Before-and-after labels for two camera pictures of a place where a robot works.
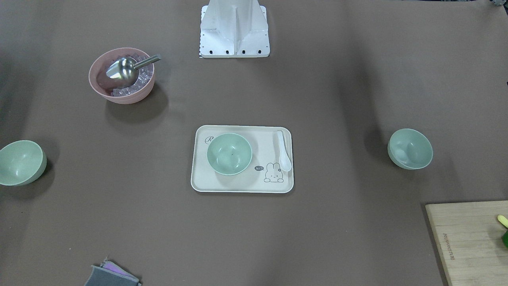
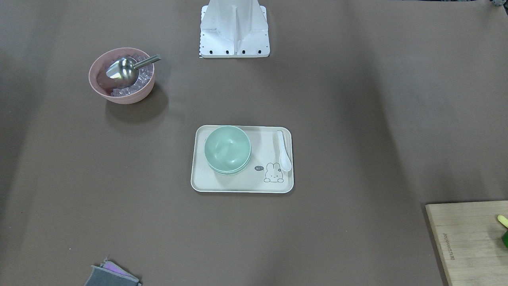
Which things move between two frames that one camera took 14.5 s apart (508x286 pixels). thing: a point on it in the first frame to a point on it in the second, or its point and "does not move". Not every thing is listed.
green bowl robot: (22, 162) to (228, 148)
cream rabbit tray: (264, 173) does not move
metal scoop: (124, 71) does not move
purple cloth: (109, 265) does not move
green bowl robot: (410, 149) to (228, 172)
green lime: (505, 238) does not move
